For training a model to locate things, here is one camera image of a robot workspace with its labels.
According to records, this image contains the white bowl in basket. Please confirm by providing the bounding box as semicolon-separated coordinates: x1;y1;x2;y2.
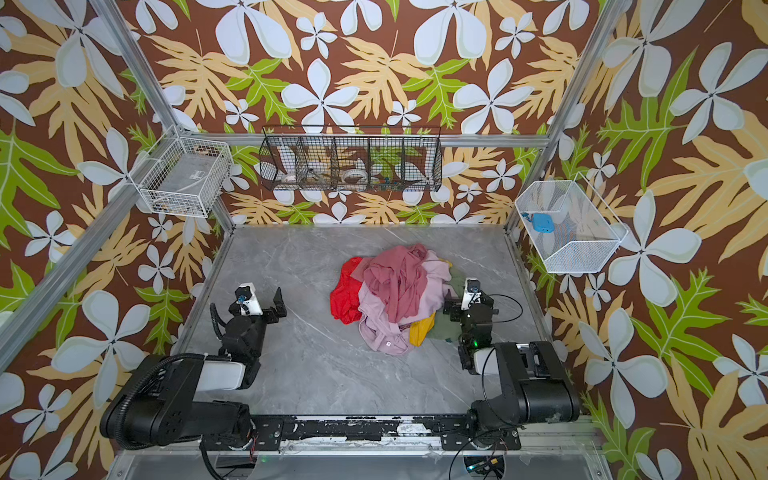
341;168;368;185

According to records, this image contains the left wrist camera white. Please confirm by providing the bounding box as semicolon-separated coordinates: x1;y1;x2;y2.
235;283;263;316

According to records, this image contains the sage green cloth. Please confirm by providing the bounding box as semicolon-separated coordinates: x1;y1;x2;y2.
427;264;466;343

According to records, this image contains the white wire basket right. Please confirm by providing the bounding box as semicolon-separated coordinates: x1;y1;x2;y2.
515;174;629;276

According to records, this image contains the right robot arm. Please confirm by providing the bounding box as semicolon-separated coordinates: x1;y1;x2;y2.
443;298;581;436

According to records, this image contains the white wire basket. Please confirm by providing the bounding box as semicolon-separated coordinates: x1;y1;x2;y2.
131;127;233;218
515;174;629;276

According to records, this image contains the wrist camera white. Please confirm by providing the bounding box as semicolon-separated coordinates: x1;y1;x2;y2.
235;283;263;316
461;277;482;311

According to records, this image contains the dark pink cloth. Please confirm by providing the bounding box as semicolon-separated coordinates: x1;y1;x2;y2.
352;244;428;323

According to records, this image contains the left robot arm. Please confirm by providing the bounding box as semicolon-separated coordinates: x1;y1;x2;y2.
99;283;287;450

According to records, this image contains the yellow cloth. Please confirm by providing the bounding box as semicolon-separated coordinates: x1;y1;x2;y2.
409;312;436;347

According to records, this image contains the blue object in basket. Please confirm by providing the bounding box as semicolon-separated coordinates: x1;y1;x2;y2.
522;212;555;233

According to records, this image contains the light pink cloth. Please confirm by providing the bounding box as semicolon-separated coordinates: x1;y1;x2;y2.
358;249;451;356

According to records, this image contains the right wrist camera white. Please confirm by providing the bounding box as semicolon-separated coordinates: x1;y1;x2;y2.
461;277;482;311

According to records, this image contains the white wire basket left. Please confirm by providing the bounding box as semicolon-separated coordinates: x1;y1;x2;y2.
131;127;233;218

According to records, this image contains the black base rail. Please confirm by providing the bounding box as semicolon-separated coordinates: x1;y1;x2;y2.
202;414;521;452

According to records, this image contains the red cloth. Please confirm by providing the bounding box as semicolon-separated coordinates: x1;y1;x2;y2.
329;257;363;325

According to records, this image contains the black wire basket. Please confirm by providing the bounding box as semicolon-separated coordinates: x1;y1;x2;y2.
256;125;444;192

